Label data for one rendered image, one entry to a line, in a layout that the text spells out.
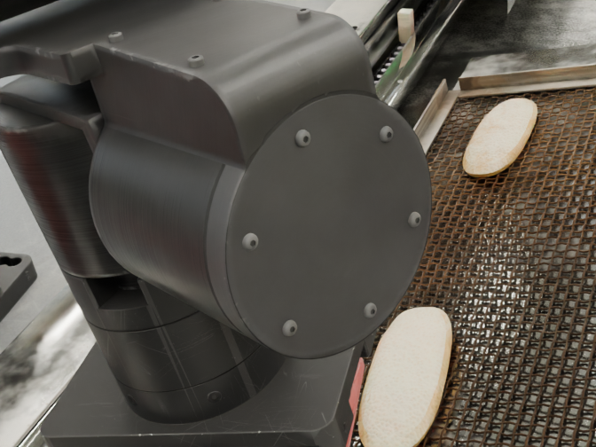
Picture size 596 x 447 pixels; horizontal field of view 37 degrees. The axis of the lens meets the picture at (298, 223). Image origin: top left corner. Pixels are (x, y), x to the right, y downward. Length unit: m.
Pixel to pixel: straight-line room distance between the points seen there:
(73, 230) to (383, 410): 0.20
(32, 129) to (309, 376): 0.11
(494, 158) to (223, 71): 0.41
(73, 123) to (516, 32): 0.78
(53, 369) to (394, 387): 0.21
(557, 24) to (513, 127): 0.39
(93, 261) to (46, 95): 0.05
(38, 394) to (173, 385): 0.26
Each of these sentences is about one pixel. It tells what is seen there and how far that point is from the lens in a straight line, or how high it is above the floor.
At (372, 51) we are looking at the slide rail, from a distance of 0.87.
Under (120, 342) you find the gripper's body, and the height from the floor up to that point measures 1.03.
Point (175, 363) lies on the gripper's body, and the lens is 0.27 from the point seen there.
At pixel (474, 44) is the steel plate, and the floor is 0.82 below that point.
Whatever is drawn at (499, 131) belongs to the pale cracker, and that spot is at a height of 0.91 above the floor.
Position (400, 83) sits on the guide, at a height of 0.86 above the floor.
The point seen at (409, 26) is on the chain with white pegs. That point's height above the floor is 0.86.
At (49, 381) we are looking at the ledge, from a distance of 0.53.
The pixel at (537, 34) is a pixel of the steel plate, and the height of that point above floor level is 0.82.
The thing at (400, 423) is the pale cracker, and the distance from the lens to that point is 0.40.
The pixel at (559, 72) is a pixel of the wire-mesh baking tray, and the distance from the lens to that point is 0.67.
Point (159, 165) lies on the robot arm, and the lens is 0.19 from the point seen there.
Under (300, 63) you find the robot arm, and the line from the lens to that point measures 0.18.
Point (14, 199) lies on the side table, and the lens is 0.80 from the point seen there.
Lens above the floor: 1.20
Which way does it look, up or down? 34 degrees down
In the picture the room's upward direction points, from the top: 8 degrees counter-clockwise
